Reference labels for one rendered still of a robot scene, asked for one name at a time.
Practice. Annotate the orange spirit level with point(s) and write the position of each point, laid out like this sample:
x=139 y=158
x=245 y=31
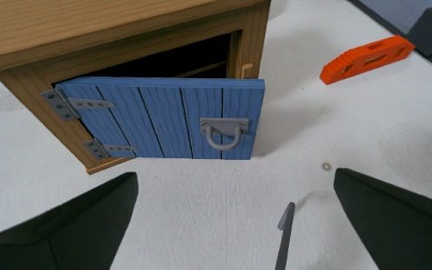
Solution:
x=365 y=58

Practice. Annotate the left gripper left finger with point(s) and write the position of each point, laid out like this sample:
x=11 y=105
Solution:
x=83 y=233

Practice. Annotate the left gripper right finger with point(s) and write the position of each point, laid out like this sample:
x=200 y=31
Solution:
x=393 y=223

